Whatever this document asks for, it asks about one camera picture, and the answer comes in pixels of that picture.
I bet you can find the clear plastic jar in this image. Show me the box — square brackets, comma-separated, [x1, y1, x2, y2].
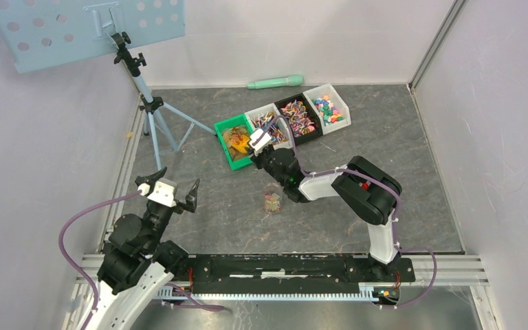
[263, 184, 282, 213]

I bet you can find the yellow plastic scoop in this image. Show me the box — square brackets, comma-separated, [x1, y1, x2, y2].
[232, 135, 250, 154]

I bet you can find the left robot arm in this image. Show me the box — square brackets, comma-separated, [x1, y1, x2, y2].
[81, 168, 200, 329]

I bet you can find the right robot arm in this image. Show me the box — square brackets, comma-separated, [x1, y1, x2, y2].
[250, 146, 402, 281]

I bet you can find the black lollipop bin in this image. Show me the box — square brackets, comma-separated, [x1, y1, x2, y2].
[274, 93, 323, 146]

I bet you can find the white lollipop bin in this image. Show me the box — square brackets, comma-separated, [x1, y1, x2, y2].
[245, 103, 292, 149]

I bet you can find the green candy bin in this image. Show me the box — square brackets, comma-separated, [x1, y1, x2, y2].
[214, 114, 253, 171]

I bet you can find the white candy bin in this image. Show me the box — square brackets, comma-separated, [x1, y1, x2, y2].
[303, 83, 351, 135]

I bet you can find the light blue music stand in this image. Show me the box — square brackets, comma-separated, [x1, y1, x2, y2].
[0, 0, 215, 168]

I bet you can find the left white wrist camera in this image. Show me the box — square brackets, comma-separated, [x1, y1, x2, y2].
[137, 179, 178, 208]

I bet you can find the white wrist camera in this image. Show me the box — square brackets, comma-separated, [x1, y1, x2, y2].
[137, 179, 178, 208]
[248, 129, 272, 155]

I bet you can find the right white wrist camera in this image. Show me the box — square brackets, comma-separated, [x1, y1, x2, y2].
[248, 129, 272, 155]

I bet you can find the mint green cylindrical handle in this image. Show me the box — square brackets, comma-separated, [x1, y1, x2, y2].
[246, 74, 304, 89]

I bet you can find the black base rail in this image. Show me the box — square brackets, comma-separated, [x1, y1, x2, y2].
[174, 254, 416, 296]

